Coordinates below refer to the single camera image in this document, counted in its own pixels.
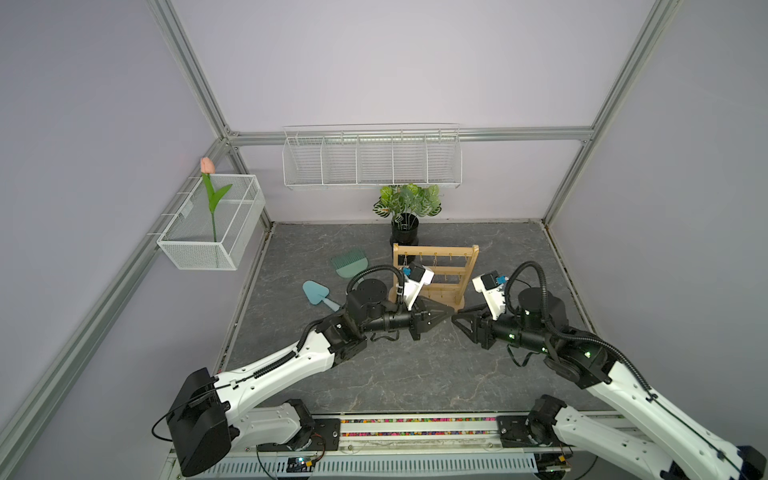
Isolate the white slotted cable duct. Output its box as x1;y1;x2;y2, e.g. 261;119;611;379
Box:
197;452;538;479

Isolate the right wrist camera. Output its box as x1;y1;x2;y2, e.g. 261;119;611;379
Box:
472;271;507;320

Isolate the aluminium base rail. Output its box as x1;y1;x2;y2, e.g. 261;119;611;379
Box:
161;411;607;463

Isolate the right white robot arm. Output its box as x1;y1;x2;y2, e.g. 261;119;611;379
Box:
452;287;767;479

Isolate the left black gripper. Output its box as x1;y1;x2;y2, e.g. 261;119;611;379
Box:
362;296;453;341

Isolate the white wire wall shelf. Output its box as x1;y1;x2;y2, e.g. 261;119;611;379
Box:
282;123;463;189

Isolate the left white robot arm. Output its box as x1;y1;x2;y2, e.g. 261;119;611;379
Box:
160;278;454;477

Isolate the potted green plant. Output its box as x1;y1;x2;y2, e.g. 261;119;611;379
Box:
372;183;442;245

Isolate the white mesh wall basket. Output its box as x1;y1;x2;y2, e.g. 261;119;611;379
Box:
148;174;267;271

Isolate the teal small shovel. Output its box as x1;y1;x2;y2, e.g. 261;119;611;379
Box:
302;280;341;311

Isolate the pink artificial tulip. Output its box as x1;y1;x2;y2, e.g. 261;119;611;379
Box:
200;157;232;242

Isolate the wooden jewelry display stand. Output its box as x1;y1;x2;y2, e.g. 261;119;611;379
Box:
392;243;480;311

